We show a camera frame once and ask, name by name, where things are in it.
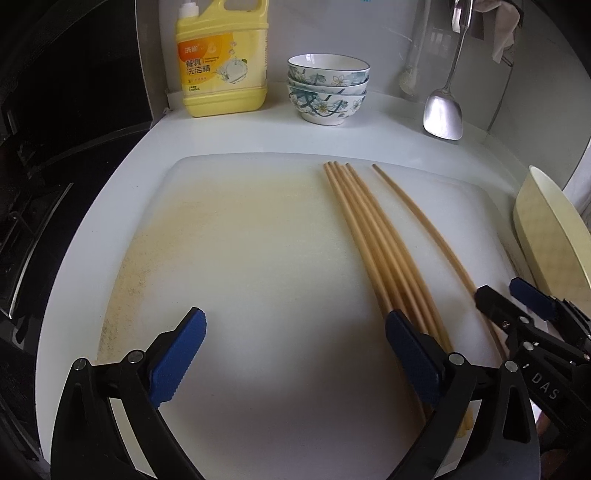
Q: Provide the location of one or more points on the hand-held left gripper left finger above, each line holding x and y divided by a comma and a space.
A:
180, 355

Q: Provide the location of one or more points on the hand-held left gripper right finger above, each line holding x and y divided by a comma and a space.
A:
413, 357

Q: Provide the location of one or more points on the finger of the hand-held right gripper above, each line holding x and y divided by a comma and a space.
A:
501, 308
535, 300

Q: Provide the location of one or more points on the bundle of wooden chopsticks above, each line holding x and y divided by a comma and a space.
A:
369, 240

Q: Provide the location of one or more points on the single bamboo chopstick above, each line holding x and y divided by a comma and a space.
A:
408, 202

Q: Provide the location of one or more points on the cream round dish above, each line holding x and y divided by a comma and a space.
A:
545, 230

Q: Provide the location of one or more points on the white plastic cutting board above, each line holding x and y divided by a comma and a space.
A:
258, 258

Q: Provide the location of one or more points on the black gas stove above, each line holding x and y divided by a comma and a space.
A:
27, 230

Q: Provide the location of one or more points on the metal spatula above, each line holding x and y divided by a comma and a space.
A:
443, 115

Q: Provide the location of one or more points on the yellow dish soap bottle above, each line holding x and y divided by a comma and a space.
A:
221, 92

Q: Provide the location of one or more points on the beige rag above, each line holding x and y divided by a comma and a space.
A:
501, 32

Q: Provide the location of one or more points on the black range hood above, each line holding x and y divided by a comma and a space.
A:
69, 69

